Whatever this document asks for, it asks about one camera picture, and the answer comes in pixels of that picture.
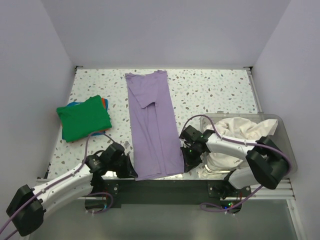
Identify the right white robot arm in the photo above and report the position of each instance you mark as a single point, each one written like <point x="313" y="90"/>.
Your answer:
<point x="267" y="164"/>

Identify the clear plastic bin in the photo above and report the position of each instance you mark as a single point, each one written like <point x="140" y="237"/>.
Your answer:
<point x="244" y="126"/>

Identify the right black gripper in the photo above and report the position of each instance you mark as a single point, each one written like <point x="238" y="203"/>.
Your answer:
<point x="189" y="163"/>

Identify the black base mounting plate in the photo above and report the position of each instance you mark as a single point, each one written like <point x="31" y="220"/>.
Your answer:
<point x="120" y="192"/>

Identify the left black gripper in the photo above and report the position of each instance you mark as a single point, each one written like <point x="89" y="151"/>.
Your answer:
<point x="128" y="170"/>

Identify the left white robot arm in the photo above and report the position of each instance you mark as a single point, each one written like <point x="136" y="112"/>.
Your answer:
<point x="31" y="205"/>

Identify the purple t-shirt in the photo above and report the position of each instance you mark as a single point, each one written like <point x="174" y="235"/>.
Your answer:
<point x="155" y="138"/>

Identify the folded green t-shirt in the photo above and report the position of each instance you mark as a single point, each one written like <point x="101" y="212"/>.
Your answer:
<point x="83" y="117"/>

